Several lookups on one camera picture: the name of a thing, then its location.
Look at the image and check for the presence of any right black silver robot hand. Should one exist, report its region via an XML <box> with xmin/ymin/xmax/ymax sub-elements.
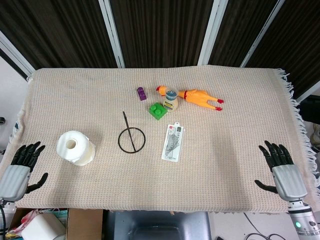
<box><xmin>254</xmin><ymin>140</ymin><xmax>308</xmax><ymax>202</ymax></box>

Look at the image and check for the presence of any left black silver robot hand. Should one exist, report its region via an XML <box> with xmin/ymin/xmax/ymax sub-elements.
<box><xmin>0</xmin><ymin>141</ymin><xmax>49</xmax><ymax>202</ymax></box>

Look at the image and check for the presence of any white toilet paper roll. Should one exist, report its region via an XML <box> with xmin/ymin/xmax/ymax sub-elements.
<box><xmin>56</xmin><ymin>130</ymin><xmax>97</xmax><ymax>167</ymax></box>

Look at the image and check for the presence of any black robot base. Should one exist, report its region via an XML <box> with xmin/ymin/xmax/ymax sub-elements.
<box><xmin>102</xmin><ymin>209</ymin><xmax>212</xmax><ymax>240</ymax></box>

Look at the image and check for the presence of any black wire ring tool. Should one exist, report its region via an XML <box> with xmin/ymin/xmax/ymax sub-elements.
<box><xmin>117</xmin><ymin>111</ymin><xmax>147</xmax><ymax>154</ymax></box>

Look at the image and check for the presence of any beige woven fringed tablecloth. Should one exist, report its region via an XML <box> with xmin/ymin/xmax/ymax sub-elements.
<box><xmin>0</xmin><ymin>65</ymin><xmax>320</xmax><ymax>214</ymax></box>

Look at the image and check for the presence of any red white plastic bag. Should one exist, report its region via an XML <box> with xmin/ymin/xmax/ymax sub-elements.
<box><xmin>9</xmin><ymin>209</ymin><xmax>41</xmax><ymax>235</ymax></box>

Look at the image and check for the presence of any grey white shoe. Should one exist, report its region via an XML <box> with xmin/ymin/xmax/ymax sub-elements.
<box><xmin>309</xmin><ymin>123</ymin><xmax>320</xmax><ymax>151</ymax></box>

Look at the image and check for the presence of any white plastic container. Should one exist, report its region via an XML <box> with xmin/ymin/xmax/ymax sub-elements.
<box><xmin>20</xmin><ymin>214</ymin><xmax>66</xmax><ymax>240</ymax></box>

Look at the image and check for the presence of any black box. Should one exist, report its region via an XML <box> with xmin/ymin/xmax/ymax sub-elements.
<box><xmin>299</xmin><ymin>95</ymin><xmax>320</xmax><ymax>124</ymax></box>

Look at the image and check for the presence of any brown cardboard box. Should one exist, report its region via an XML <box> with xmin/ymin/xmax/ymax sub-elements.
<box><xmin>65</xmin><ymin>208</ymin><xmax>104</xmax><ymax>240</ymax></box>

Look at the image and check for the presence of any packaged ruler set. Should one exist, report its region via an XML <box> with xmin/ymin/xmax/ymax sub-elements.
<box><xmin>161</xmin><ymin>121</ymin><xmax>186</xmax><ymax>163</ymax></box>

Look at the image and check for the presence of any orange rubber chicken toy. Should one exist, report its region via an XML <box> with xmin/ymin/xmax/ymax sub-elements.
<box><xmin>155</xmin><ymin>85</ymin><xmax>225</xmax><ymax>112</ymax></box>

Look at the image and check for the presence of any mayonnaise squeeze bottle blue cap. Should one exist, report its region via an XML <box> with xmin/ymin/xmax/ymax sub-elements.
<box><xmin>162</xmin><ymin>89</ymin><xmax>180</xmax><ymax>113</ymax></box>

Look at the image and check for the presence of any green toy building block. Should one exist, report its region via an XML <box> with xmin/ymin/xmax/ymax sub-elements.
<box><xmin>148</xmin><ymin>102</ymin><xmax>168</xmax><ymax>122</ymax></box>

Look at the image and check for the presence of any purple toy building block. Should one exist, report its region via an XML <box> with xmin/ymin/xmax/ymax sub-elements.
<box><xmin>136</xmin><ymin>86</ymin><xmax>148</xmax><ymax>102</ymax></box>

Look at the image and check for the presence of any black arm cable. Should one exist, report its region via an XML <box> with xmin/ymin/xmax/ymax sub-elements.
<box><xmin>0</xmin><ymin>204</ymin><xmax>8</xmax><ymax>235</ymax></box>

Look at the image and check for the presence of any black floor cable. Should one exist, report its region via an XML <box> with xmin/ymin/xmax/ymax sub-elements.
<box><xmin>243</xmin><ymin>212</ymin><xmax>300</xmax><ymax>240</ymax></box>

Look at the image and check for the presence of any white partition post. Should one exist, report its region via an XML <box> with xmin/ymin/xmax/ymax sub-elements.
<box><xmin>240</xmin><ymin>0</ymin><xmax>286</xmax><ymax>68</ymax></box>
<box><xmin>0</xmin><ymin>31</ymin><xmax>35</xmax><ymax>77</ymax></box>
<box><xmin>197</xmin><ymin>0</ymin><xmax>228</xmax><ymax>67</ymax></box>
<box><xmin>294</xmin><ymin>80</ymin><xmax>320</xmax><ymax>102</ymax></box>
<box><xmin>98</xmin><ymin>0</ymin><xmax>126</xmax><ymax>69</ymax></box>

